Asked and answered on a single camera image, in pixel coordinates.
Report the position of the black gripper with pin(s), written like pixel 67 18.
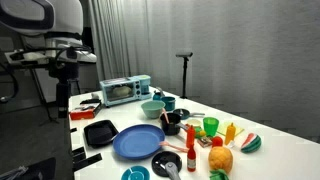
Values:
pixel 65 71

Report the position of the pink plastic spoon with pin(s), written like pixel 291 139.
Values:
pixel 165 116

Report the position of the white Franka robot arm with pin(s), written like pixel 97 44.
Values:
pixel 63 16

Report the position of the red cardboard box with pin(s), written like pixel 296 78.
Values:
pixel 83 115

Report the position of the flat black device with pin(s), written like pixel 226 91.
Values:
pixel 90 101

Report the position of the black rectangular tray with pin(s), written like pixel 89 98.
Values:
pixel 100 133

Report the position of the black table clamp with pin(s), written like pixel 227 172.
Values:
pixel 87 161
pixel 78 154

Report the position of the light blue toaster oven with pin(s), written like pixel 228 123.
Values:
pixel 121 91

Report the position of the large blue plate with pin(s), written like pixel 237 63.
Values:
pixel 136 141

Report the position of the mint green bowl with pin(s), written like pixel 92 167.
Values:
pixel 152 110

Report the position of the teal toy kettle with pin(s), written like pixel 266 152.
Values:
pixel 156 96

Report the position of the small teal plate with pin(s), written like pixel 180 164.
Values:
pixel 135 174

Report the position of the teal plastic cup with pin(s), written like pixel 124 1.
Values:
pixel 169 104

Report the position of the orange ketchup bottle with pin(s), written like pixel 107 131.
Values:
pixel 190 136

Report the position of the cream small bowl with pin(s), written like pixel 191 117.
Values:
pixel 194 122

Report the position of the small red sauce bottle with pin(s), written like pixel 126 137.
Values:
pixel 191 161

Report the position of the small printed carton box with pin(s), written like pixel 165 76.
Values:
pixel 204 141

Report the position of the green translucent cup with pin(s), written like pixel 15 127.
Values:
pixel 210 126

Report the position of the plush toy pineapple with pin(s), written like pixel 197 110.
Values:
pixel 220 159

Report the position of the yellow mustard bottle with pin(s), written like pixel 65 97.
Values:
pixel 230 133

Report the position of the pale yellow-green napkin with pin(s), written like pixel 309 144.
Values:
pixel 238 130

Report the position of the toy watermelon slice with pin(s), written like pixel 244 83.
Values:
pixel 251 144

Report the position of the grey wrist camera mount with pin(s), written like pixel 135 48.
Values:
pixel 23 56

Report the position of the black camera on stand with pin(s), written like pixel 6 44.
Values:
pixel 184 76

